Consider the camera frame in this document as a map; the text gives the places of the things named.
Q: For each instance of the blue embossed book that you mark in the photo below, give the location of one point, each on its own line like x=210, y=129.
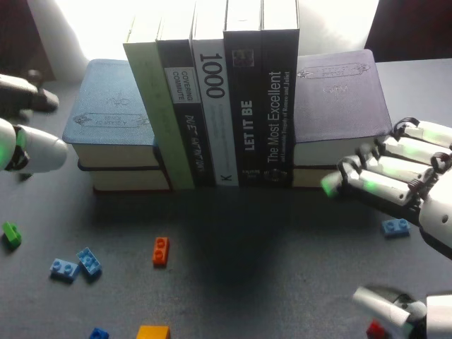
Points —
x=106, y=106

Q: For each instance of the white 1000 book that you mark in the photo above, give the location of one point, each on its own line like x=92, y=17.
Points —
x=215, y=88

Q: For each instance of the black Covering Commute book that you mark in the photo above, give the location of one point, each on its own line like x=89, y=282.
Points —
x=187, y=123

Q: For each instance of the red toy brick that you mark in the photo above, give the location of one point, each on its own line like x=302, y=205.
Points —
x=375, y=331

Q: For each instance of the dark maroon covered book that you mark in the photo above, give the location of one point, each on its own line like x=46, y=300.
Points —
x=310, y=176

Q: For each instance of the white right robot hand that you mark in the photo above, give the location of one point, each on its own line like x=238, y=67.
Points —
x=388, y=180

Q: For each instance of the dark blue toy brick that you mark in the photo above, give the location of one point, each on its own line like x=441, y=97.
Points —
x=98, y=334

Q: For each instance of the black Let It Be book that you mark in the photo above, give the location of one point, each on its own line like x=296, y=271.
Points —
x=249, y=123

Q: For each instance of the grey table cloth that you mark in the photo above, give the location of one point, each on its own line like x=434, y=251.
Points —
x=247, y=282

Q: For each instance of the green toy brick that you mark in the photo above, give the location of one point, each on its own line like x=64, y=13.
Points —
x=11, y=234

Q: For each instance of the pale green book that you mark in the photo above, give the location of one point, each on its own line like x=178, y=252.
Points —
x=155, y=106

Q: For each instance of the yellow-orange toy brick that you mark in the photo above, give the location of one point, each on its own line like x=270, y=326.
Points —
x=153, y=332

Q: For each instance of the orange toy brick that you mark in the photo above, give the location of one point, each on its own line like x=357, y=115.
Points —
x=160, y=251

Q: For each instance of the black Most Excellent book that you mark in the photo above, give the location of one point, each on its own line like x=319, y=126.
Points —
x=275, y=123

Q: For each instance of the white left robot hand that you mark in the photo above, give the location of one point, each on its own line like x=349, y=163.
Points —
x=42, y=152

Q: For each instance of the medium blue toy brick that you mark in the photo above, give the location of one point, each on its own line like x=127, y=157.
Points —
x=89, y=262

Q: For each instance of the purple embossed book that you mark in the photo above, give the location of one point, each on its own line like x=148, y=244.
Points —
x=335, y=99

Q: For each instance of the light blue toy brick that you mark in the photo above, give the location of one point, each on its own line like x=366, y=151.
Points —
x=63, y=270
x=395, y=228

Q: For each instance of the navy covered thick book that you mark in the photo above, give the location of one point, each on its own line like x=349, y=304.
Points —
x=123, y=180

